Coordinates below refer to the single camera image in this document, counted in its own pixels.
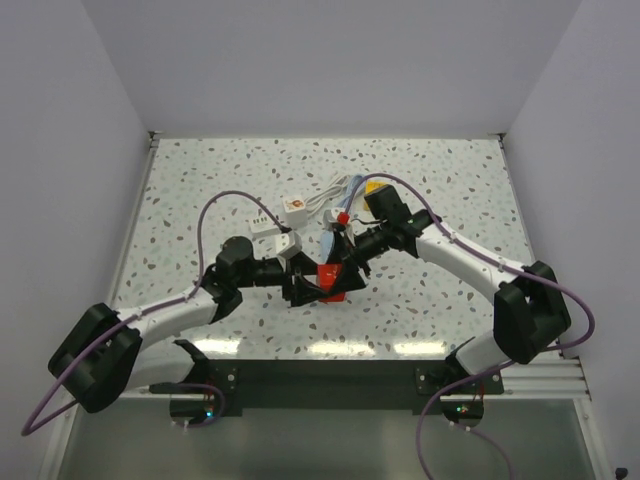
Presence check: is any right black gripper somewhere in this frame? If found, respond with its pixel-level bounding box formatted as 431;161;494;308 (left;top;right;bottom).
322;222;390;296

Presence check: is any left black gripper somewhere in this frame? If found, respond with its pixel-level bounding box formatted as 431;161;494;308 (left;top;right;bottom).
236;251;328;306

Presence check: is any red cube plug adapter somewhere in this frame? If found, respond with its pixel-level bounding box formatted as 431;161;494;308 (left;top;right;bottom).
316;264;346;303

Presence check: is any white power strip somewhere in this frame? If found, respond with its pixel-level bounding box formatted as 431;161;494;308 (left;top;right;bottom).
248;215;280;240

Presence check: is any white cube plug adapter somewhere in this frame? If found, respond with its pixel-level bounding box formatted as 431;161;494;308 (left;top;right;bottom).
282;195;309;229

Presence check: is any yellow cube plug adapter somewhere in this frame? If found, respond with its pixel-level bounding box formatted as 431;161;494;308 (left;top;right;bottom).
364;180;386;195

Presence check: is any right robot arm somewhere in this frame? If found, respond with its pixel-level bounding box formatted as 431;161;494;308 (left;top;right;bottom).
323;185;571;393

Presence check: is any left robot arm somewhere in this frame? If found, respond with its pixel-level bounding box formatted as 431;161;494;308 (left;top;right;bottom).
48;236;327;413

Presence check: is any blue power strip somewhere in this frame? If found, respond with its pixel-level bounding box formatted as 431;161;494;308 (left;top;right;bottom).
319;230;334;263

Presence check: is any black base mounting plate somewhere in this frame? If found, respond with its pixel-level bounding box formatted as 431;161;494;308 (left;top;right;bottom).
149;357;504;426

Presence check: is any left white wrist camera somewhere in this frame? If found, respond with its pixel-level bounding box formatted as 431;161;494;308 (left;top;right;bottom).
274;231;302;260

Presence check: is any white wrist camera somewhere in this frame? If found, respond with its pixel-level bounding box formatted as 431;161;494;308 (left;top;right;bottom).
274;231;302;260
322;207;354;241

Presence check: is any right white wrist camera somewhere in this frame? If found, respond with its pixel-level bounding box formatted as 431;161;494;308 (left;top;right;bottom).
322;207;354;241

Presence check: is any white power cord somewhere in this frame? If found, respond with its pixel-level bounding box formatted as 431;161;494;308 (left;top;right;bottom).
304;173;354;214

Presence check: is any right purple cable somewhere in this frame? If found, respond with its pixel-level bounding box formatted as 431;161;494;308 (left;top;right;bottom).
342;172;597;480

